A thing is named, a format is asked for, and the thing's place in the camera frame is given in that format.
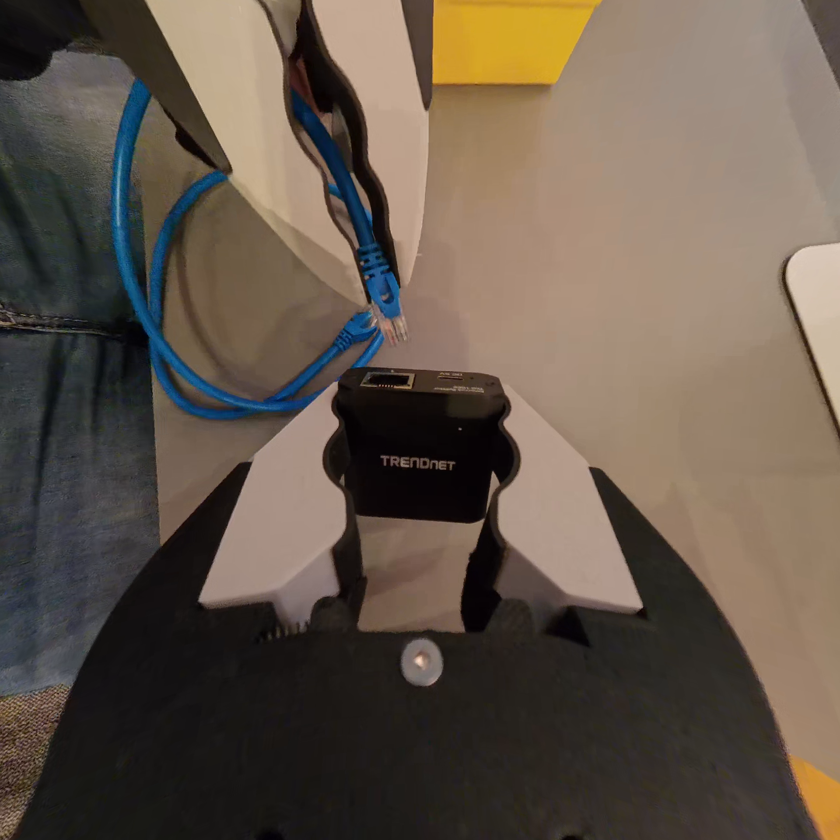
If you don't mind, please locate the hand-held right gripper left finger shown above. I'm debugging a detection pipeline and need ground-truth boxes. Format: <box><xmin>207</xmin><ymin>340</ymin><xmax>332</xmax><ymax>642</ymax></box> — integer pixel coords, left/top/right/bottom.
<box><xmin>198</xmin><ymin>386</ymin><xmax>366</xmax><ymax>627</ymax></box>

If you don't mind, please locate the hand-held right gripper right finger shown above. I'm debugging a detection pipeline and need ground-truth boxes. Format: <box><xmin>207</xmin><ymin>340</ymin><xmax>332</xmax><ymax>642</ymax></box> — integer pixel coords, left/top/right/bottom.
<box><xmin>461</xmin><ymin>385</ymin><xmax>644</xmax><ymax>632</ymax></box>

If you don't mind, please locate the black ethernet splitter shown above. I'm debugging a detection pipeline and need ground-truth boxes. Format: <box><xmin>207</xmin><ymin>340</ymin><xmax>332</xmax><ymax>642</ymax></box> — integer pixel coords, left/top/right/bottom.
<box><xmin>336</xmin><ymin>367</ymin><xmax>511</xmax><ymax>525</ymax></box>

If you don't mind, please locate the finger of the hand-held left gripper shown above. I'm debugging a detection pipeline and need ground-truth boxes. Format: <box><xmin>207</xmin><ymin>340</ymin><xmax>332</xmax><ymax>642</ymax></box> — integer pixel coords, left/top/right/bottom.
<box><xmin>144</xmin><ymin>0</ymin><xmax>375</xmax><ymax>309</ymax></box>
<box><xmin>298</xmin><ymin>0</ymin><xmax>434</xmax><ymax>287</ymax></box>

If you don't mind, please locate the person's left hand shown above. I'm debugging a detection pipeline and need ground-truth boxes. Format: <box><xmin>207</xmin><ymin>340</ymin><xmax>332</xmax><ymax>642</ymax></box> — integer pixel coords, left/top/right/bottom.
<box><xmin>289</xmin><ymin>56</ymin><xmax>317</xmax><ymax>109</ymax></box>

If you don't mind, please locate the person's leg in jeans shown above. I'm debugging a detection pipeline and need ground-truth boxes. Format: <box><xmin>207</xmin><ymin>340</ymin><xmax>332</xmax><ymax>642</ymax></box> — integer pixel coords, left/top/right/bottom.
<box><xmin>0</xmin><ymin>52</ymin><xmax>161</xmax><ymax>697</ymax></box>

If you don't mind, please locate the blue ethernet cable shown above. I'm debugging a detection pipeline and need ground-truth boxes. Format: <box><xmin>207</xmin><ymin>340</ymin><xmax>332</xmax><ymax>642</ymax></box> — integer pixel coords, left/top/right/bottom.
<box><xmin>112</xmin><ymin>77</ymin><xmax>411</xmax><ymax>421</ymax></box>

